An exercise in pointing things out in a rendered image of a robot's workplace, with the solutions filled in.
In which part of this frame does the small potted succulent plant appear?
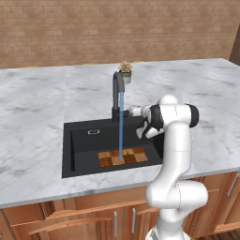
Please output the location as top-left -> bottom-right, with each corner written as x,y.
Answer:
117,60 -> 134,84

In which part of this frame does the silver cupboard door handle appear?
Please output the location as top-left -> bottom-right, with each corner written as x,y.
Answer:
225,168 -> 240,197
112,210 -> 118,238
130,207 -> 137,234

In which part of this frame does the wooden cupboard door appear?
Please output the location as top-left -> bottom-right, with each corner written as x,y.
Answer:
124,201 -> 161,240
73,204 -> 125,240
194,171 -> 240,239
0,202 -> 49,240

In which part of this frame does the wooden chair back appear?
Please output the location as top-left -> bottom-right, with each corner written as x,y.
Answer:
27,216 -> 113,236
45,199 -> 148,221
213,220 -> 240,234

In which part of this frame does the black sink basin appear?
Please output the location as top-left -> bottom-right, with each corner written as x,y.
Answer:
61,117 -> 165,179

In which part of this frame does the checkered wooden cutting board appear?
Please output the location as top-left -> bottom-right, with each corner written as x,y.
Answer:
97,146 -> 149,169

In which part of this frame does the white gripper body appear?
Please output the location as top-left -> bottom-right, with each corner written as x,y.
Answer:
128,105 -> 143,116

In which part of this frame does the dark grey sink faucet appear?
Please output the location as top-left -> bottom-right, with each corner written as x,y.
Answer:
111,70 -> 130,124

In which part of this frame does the blue water stream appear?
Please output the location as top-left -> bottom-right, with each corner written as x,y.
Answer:
118,91 -> 126,162

